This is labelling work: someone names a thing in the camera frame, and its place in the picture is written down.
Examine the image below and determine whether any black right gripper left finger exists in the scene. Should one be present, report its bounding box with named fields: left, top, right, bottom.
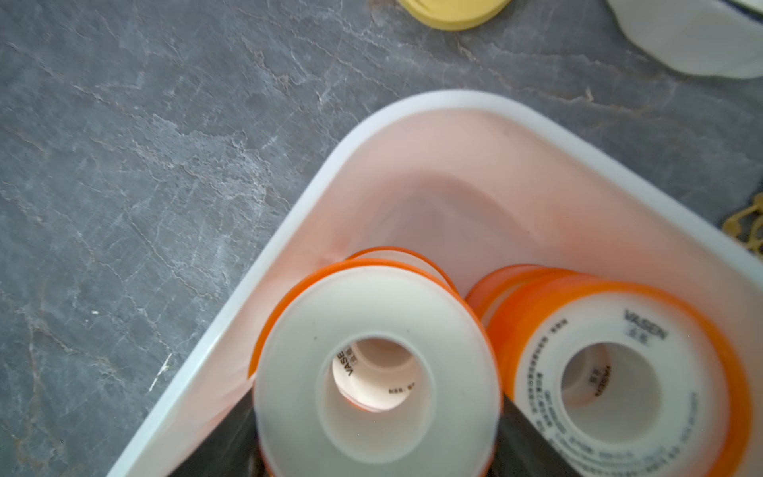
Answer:
left=171, top=394, right=262, bottom=477

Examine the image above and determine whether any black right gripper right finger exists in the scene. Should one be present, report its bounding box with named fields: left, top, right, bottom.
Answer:
left=488, top=397, right=579, bottom=477

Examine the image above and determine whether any orange tape roll front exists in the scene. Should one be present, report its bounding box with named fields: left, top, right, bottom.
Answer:
left=485, top=273, right=752, bottom=476

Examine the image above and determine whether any orange sealing tape roll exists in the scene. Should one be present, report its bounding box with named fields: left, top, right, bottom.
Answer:
left=332, top=246, right=455, bottom=413
left=466, top=264, right=550, bottom=328

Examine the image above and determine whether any white plastic storage box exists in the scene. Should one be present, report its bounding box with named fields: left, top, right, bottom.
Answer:
left=111, top=91, right=762, bottom=476

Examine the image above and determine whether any gold ornate fork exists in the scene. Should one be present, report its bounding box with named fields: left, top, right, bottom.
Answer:
left=721, top=193, right=763, bottom=260

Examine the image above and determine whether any yellow plastic tray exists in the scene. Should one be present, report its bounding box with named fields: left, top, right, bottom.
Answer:
left=399, top=0, right=511, bottom=32

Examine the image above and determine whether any white scalloped bowl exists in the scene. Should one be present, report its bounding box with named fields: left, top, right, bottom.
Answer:
left=607, top=0, right=762, bottom=80

